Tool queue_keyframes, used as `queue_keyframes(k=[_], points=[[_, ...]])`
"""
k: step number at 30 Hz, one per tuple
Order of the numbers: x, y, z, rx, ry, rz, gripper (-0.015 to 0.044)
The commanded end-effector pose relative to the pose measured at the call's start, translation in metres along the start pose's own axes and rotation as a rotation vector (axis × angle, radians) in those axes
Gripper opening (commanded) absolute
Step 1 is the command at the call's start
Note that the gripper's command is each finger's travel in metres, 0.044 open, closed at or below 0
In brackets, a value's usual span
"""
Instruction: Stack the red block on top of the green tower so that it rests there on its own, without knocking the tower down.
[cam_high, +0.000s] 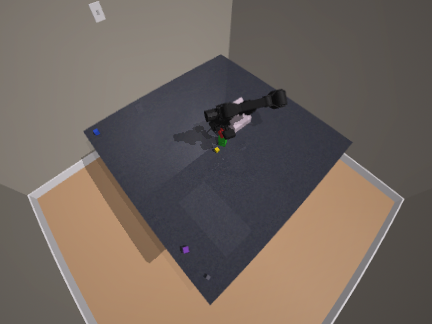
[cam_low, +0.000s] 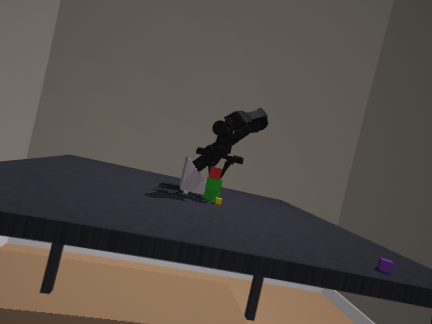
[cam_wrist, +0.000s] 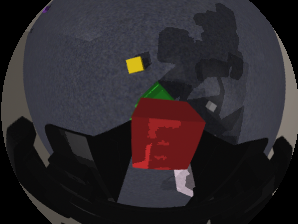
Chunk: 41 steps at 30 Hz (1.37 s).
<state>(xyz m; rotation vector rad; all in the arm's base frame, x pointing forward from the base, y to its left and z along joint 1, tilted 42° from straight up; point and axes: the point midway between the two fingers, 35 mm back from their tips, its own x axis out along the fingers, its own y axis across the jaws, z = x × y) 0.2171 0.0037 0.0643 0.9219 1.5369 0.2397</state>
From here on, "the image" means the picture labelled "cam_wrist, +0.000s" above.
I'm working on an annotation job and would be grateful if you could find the green block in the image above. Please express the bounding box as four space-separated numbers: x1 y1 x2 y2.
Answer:
145 84 173 100
136 81 160 107

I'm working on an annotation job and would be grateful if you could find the red block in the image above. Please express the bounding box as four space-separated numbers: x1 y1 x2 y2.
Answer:
130 97 206 171

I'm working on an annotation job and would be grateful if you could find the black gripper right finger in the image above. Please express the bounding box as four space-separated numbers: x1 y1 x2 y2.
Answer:
190 131 269 202

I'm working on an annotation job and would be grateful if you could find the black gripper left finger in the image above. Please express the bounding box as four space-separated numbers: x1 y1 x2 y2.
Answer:
44 120 132 202

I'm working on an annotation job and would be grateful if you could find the small yellow block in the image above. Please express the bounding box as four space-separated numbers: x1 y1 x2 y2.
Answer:
125 56 144 73

